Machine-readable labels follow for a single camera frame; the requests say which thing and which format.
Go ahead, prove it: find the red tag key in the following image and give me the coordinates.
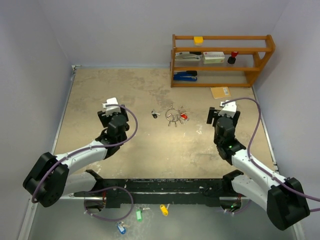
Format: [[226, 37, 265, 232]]
[[180, 113, 189, 121]]

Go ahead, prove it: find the bunch of silver keys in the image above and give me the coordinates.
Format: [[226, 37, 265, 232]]
[[165, 105, 190, 127]]

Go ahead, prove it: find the large silver keyring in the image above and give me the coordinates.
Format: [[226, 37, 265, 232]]
[[165, 105, 179, 127]]

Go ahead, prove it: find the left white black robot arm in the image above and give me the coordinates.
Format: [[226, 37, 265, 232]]
[[22, 103, 132, 208]]

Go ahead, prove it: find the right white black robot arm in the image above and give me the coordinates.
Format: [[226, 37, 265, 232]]
[[207, 106, 311, 231]]

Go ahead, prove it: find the blue black stapler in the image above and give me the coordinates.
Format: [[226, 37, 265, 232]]
[[173, 70, 198, 82]]

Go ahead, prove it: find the wooden shelf rack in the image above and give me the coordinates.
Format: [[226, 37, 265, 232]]
[[170, 34, 276, 87]]

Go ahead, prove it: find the red black stamp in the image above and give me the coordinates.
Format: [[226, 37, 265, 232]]
[[227, 51, 239, 65]]

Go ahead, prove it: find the white green box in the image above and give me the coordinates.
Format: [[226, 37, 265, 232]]
[[202, 51, 225, 64]]

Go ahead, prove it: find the grey black stapler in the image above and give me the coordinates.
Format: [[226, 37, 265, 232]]
[[175, 51, 202, 62]]

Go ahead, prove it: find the yellow tape measure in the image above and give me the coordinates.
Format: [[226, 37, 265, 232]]
[[193, 36, 204, 46]]

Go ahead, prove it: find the green tag key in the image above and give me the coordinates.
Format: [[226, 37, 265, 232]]
[[135, 207, 150, 222]]

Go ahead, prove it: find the yellow tag key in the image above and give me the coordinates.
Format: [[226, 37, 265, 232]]
[[159, 203, 170, 217]]

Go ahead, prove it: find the blue tag key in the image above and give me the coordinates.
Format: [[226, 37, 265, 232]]
[[116, 221, 130, 235]]

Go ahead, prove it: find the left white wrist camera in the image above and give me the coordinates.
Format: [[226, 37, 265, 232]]
[[102, 97, 121, 116]]

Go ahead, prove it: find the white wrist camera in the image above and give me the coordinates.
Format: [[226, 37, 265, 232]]
[[218, 100, 237, 118], [102, 97, 121, 116]]

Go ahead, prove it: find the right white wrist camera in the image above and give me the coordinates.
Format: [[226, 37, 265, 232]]
[[218, 100, 237, 118]]

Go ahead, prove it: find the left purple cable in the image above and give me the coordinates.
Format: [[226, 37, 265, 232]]
[[31, 103, 139, 222]]

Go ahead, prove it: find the purple cable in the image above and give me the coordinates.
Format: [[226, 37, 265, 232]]
[[223, 97, 320, 215], [31, 103, 139, 222]]

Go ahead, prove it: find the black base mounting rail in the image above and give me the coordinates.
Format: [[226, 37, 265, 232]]
[[74, 170, 244, 208]]

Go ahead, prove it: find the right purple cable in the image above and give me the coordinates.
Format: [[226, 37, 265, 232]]
[[223, 97, 320, 215]]

